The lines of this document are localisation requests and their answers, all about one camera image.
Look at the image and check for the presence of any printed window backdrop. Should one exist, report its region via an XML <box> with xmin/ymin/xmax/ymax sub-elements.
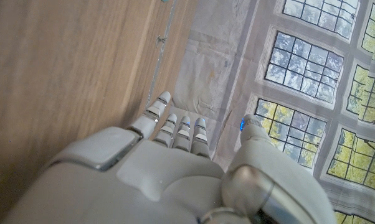
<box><xmin>171</xmin><ymin>0</ymin><xmax>375</xmax><ymax>224</ymax></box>

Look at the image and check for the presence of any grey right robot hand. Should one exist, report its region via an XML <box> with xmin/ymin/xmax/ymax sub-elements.
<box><xmin>0</xmin><ymin>90</ymin><xmax>338</xmax><ymax>224</ymax></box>

